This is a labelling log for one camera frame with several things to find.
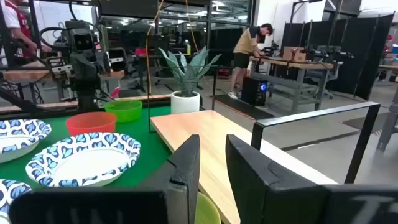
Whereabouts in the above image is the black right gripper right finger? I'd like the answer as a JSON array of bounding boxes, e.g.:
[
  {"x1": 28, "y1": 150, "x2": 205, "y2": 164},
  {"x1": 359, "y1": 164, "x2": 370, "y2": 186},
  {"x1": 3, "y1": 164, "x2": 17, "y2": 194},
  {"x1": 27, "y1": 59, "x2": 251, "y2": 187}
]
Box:
[{"x1": 226, "y1": 134, "x2": 398, "y2": 224}]

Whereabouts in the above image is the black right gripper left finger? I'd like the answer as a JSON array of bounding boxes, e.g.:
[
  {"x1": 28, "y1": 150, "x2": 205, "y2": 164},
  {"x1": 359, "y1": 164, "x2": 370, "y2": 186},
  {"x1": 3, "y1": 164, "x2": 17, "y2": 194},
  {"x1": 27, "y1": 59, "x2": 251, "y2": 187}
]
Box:
[{"x1": 8, "y1": 134, "x2": 201, "y2": 224}]

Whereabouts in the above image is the blue patterned paper bowl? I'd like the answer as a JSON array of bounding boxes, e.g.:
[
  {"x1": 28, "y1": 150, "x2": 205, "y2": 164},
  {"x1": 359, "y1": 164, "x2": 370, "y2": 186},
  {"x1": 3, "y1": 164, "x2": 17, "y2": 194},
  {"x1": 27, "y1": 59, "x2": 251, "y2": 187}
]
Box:
[
  {"x1": 0, "y1": 119, "x2": 52, "y2": 164},
  {"x1": 0, "y1": 179, "x2": 32, "y2": 224},
  {"x1": 25, "y1": 132, "x2": 142, "y2": 188}
]

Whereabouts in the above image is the wooden shelf board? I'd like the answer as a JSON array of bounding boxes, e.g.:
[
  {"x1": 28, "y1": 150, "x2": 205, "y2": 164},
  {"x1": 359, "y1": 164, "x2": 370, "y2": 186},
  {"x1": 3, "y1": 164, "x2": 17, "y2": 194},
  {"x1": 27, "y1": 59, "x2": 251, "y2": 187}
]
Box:
[{"x1": 150, "y1": 110, "x2": 339, "y2": 224}]

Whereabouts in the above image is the green table mat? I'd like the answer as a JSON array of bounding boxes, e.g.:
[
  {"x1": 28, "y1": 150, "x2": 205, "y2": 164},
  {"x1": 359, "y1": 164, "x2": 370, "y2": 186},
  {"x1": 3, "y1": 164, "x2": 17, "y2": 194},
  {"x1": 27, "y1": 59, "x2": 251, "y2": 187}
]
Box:
[{"x1": 0, "y1": 105, "x2": 173, "y2": 189}]

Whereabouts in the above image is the lime green plastic bowl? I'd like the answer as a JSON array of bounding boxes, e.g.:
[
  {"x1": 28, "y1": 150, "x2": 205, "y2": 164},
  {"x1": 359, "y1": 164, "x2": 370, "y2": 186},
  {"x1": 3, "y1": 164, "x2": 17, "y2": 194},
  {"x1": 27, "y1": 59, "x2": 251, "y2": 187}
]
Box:
[{"x1": 195, "y1": 191, "x2": 222, "y2": 224}]

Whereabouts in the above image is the orange-red plastic bowl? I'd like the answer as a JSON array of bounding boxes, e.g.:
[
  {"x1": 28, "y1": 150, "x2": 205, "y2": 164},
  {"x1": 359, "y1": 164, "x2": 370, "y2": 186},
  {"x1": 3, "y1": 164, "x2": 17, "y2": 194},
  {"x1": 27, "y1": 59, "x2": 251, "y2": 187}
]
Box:
[{"x1": 65, "y1": 111, "x2": 118, "y2": 137}]

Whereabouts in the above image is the wooden workbench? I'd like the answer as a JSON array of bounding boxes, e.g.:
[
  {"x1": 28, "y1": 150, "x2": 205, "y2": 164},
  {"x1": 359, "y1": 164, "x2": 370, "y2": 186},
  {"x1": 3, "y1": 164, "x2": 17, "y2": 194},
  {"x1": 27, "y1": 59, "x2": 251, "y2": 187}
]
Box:
[
  {"x1": 0, "y1": 68, "x2": 126, "y2": 82},
  {"x1": 249, "y1": 57, "x2": 336, "y2": 112}
]

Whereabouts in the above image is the white plant pot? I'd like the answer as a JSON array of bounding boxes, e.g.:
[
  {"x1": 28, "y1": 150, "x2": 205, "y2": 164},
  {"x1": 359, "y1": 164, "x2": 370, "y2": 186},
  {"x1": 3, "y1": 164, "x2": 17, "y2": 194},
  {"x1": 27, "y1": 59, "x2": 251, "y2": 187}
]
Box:
[{"x1": 170, "y1": 90, "x2": 201, "y2": 115}]

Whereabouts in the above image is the person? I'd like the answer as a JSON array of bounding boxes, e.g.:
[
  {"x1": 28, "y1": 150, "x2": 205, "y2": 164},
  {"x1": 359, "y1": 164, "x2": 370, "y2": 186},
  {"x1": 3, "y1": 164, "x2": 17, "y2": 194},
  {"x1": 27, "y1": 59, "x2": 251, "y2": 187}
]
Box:
[
  {"x1": 0, "y1": 0, "x2": 53, "y2": 65},
  {"x1": 228, "y1": 22, "x2": 274, "y2": 101}
]

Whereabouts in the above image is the black floor mat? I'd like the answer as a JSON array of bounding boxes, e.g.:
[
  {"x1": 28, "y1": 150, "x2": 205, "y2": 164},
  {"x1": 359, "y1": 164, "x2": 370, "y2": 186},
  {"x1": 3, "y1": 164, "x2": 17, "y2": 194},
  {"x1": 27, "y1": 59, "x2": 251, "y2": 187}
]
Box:
[{"x1": 210, "y1": 94, "x2": 276, "y2": 121}]

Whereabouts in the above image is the green snake plant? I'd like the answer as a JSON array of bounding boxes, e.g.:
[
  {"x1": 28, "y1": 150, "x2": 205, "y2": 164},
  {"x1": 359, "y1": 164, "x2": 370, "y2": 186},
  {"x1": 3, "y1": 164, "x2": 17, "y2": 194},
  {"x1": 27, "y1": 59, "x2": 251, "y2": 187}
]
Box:
[{"x1": 158, "y1": 46, "x2": 223, "y2": 98}]

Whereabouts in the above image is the black computer tower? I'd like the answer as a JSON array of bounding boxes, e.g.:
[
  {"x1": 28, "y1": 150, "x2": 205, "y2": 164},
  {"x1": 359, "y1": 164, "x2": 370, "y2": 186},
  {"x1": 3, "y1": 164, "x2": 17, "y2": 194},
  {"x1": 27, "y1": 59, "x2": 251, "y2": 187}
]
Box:
[{"x1": 241, "y1": 77, "x2": 269, "y2": 107}]

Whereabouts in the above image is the cardboard box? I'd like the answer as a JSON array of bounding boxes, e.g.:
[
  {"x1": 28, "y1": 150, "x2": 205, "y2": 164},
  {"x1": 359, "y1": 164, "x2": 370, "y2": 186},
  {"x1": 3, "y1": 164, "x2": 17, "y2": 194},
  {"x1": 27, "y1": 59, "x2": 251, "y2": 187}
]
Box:
[{"x1": 282, "y1": 46, "x2": 307, "y2": 62}]

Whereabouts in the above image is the black partition screen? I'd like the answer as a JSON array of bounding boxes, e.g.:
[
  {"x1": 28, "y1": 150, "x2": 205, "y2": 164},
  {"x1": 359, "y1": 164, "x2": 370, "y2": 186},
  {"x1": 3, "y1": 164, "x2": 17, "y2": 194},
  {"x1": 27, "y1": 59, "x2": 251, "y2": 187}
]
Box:
[{"x1": 280, "y1": 12, "x2": 396, "y2": 101}]

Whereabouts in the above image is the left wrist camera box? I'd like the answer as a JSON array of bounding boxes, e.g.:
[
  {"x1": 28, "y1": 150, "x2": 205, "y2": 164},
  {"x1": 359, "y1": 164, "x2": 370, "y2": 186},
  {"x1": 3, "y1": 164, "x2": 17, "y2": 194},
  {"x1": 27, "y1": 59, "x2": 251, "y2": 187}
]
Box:
[{"x1": 65, "y1": 20, "x2": 95, "y2": 52}]

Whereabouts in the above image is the yellow hanging cable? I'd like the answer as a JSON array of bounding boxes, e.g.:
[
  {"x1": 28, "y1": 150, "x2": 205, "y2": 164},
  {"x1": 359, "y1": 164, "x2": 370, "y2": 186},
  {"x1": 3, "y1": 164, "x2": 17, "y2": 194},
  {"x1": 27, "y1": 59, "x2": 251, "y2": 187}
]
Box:
[{"x1": 145, "y1": 0, "x2": 165, "y2": 95}]

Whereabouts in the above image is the black metal shelf frame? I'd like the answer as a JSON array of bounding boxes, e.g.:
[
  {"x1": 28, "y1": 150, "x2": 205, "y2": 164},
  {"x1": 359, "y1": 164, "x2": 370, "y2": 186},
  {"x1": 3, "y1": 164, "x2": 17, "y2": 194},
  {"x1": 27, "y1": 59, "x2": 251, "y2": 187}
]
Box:
[{"x1": 146, "y1": 64, "x2": 381, "y2": 185}]

